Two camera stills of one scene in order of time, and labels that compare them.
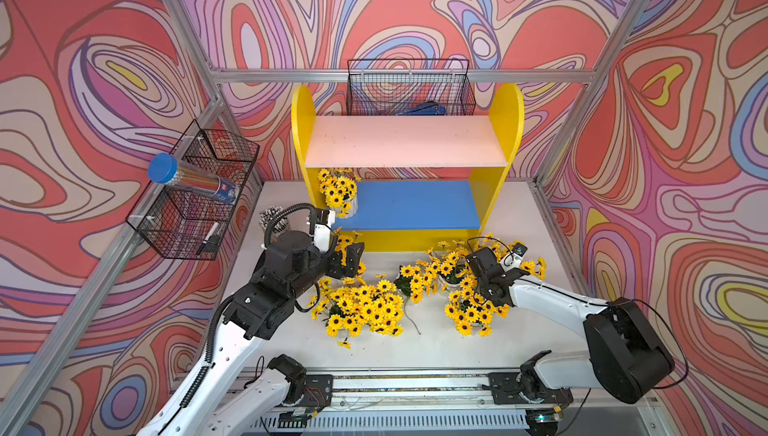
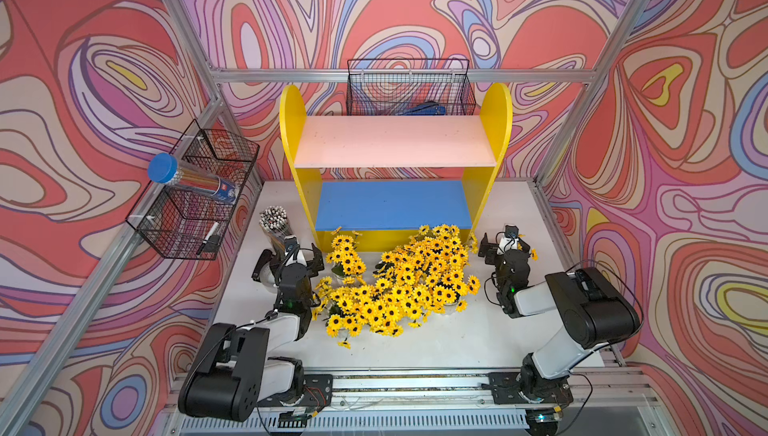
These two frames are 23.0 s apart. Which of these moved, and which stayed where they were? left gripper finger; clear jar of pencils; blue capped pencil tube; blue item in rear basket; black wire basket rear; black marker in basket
Moved: left gripper finger
Stayed: black marker in basket; blue item in rear basket; clear jar of pencils; blue capped pencil tube; black wire basket rear
